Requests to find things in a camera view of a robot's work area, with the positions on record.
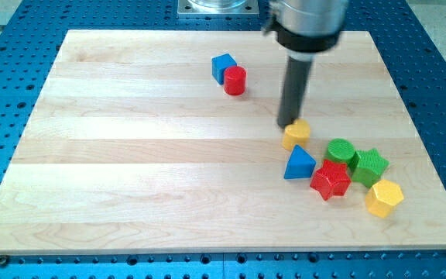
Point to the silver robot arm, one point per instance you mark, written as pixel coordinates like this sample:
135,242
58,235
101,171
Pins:
306,27

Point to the blue cube block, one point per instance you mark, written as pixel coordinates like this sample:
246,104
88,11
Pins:
219,64

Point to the red cylinder block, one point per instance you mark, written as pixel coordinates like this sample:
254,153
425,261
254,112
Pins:
235,80

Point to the yellow heart block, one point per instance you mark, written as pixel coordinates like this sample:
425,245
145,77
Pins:
296,133

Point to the light wooden board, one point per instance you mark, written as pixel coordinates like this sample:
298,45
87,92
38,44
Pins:
133,147

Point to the blue triangle block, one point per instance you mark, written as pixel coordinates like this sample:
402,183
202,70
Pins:
300,164

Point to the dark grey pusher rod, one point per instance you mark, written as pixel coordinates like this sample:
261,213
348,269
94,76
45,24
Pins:
294,88

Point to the red star block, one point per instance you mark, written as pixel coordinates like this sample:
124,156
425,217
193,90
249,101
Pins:
331,179

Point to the green cylinder block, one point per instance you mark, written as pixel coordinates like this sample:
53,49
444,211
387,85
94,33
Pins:
340,150

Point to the green star block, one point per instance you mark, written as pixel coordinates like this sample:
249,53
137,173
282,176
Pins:
367,167

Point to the yellow hexagon block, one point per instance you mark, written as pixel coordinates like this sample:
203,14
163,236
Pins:
383,197

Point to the blue perforated metal table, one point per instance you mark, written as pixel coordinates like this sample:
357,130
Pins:
32,33

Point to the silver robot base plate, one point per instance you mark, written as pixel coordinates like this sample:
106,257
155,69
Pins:
217,7

